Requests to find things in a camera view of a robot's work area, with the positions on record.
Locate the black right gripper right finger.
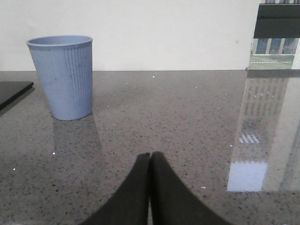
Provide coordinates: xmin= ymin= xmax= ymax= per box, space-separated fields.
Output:
xmin=150 ymin=152 xmax=229 ymax=225

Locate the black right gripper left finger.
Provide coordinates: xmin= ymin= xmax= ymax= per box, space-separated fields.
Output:
xmin=82 ymin=153 xmax=150 ymax=225

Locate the light blue ribbed plastic cup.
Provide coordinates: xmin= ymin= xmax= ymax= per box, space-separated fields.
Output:
xmin=26 ymin=35 xmax=93 ymax=120

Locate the black glass gas stove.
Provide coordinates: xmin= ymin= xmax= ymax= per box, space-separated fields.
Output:
xmin=0 ymin=81 xmax=34 ymax=110

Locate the window with dark frame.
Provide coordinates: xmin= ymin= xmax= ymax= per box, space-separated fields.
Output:
xmin=248 ymin=0 xmax=300 ymax=70

